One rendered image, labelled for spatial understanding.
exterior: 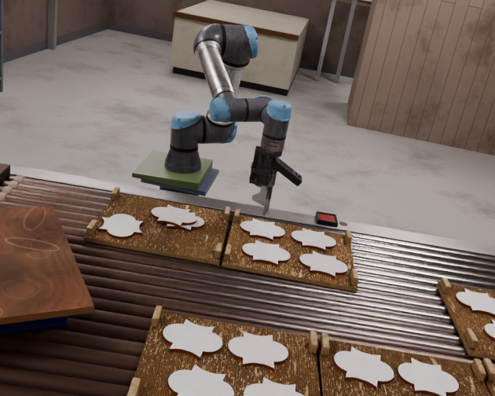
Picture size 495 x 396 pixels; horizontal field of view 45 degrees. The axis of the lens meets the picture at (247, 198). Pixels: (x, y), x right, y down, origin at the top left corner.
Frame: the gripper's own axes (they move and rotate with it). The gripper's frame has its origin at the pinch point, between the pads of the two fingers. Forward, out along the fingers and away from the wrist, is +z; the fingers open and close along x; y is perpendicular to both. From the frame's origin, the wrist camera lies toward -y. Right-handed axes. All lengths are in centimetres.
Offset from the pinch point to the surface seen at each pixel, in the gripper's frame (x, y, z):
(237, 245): 13.4, 7.0, 9.0
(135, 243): 24.5, 37.1, 9.0
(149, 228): 13.0, 35.5, 9.0
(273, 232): 1.4, -3.6, 8.0
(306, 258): 15.6, -14.7, 7.9
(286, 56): -584, -2, 53
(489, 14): -492, -201, -44
